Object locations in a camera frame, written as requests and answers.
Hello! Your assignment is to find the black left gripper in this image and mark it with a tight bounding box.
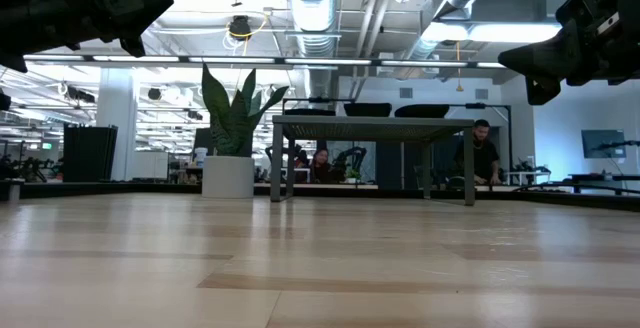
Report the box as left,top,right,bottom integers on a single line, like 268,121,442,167
24,0,175,58

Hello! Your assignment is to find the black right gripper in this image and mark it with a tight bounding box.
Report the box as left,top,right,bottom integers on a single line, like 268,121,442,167
498,0,640,106

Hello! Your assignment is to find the black square mini plate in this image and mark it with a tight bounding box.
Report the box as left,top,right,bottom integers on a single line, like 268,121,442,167
343,102,393,118

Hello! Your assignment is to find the black teardrop mini plate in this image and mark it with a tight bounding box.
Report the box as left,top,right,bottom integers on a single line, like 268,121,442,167
283,108,338,117

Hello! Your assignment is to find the person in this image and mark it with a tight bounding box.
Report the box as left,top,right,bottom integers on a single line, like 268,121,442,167
452,118,502,187
307,147,342,185

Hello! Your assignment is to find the white background rack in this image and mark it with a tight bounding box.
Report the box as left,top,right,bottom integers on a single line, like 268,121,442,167
504,170,552,185

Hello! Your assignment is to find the white building column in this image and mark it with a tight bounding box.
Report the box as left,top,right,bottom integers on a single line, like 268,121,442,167
95,67,138,181

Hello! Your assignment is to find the dark background monitor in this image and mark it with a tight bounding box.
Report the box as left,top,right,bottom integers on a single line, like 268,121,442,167
193,127,214,155

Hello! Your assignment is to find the black cabinet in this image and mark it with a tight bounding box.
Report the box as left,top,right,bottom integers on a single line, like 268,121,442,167
62,123,120,183

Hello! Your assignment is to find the grey perforated metal shelf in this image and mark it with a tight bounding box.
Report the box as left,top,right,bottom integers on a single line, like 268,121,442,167
270,114,476,207

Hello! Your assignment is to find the snake plant in white pot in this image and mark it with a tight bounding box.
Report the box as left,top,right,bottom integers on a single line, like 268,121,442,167
201,61,290,200

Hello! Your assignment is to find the black background gantry frame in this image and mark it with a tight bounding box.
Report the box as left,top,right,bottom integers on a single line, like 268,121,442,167
448,101,513,169

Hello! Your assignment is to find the yellow hanging cord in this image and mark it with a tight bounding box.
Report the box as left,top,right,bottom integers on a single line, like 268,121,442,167
454,40,465,93

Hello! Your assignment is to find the wall monitor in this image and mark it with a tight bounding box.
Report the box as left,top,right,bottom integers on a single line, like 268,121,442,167
580,129,628,160

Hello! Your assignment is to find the small grey post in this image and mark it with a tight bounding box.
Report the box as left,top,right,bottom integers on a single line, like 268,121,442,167
6,178,25,202

